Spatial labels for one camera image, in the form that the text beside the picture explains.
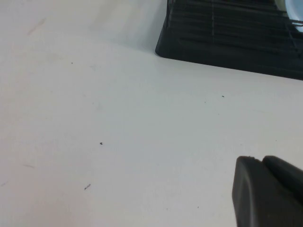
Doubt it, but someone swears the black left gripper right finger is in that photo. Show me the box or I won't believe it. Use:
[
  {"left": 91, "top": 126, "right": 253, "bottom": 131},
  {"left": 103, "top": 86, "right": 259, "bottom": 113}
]
[{"left": 261, "top": 155, "right": 303, "bottom": 206}]

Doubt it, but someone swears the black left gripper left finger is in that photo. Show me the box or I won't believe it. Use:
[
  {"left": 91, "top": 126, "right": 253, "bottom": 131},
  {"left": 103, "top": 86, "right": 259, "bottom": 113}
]
[{"left": 231, "top": 155, "right": 303, "bottom": 227}]

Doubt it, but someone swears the black plastic drip tray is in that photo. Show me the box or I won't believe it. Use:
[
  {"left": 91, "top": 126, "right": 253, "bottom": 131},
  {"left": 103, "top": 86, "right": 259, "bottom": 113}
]
[{"left": 155, "top": 0, "right": 303, "bottom": 81}]

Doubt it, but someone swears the light blue plate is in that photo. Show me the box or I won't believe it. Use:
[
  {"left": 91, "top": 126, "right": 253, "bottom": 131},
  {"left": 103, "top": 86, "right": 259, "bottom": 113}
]
[{"left": 284, "top": 0, "right": 303, "bottom": 22}]

